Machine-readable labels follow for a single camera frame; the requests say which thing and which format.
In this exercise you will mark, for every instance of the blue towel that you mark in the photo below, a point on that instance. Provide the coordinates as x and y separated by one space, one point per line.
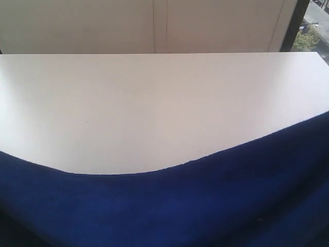
272 191

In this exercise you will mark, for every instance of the black window frame post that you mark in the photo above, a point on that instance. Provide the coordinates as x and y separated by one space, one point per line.
293 27

